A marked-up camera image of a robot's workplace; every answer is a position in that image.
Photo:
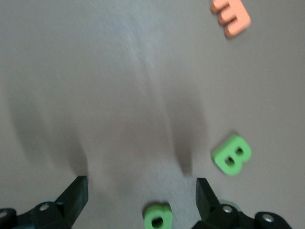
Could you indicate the brown table cover sheet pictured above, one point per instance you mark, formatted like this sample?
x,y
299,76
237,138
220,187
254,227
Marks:
x,y
95,71

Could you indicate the green foam number nine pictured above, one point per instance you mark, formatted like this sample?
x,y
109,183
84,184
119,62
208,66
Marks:
x,y
164,211

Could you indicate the green foam letter B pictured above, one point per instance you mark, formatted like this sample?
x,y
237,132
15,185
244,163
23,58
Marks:
x,y
221,153

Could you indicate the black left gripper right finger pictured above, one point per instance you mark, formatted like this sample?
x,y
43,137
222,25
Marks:
x,y
209,207

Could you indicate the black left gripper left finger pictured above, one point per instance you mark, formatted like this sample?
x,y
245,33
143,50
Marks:
x,y
71,205

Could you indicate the orange foam letter E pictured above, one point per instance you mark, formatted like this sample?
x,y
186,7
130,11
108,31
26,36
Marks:
x,y
237,21

